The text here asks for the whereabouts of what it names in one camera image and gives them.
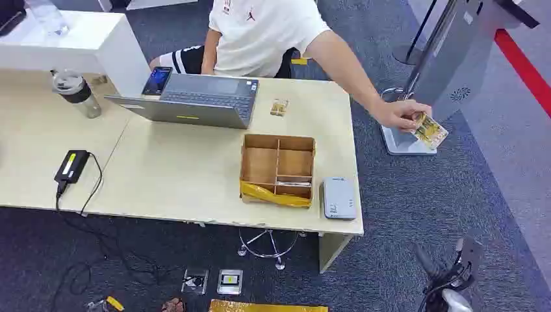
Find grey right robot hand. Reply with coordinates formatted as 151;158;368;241
412;235;485;302

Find person's left hand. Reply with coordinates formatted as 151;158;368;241
372;99;433;133

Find stack of yellow cards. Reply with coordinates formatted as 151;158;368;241
410;112;450;151

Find grey gate machine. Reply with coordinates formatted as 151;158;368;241
380;0;528;156

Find black stanchion pole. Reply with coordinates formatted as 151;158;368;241
392;0;439;66

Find grey card reader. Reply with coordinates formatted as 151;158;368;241
322;176;357;221

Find pale desk leg panel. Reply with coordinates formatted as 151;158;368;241
318;233;355;275

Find single yellow card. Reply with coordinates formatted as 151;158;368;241
270;98;290;118

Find wooden compartment box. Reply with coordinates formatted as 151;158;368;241
239;133;316;209

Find person in white shirt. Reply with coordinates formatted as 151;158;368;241
149;0;333;80

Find chrome stool base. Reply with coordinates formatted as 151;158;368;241
237;228;308;271

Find yellow sheet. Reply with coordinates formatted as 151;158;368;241
209;299;329;312

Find grey open laptop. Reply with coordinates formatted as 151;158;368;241
104;73;260;130

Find black smartphone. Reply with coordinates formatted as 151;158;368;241
141;66;173;96

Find brown crumpled object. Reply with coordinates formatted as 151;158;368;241
160;297;186;312

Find black power adapter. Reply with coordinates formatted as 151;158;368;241
53;149;91;185

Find clear plastic bottle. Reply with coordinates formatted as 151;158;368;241
26;0;70;37

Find black bag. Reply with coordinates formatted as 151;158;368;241
0;0;27;37

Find black adapter cable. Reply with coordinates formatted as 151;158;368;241
55;152;104;216

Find yellow handled tool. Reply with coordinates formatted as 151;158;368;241
86;296;125;312

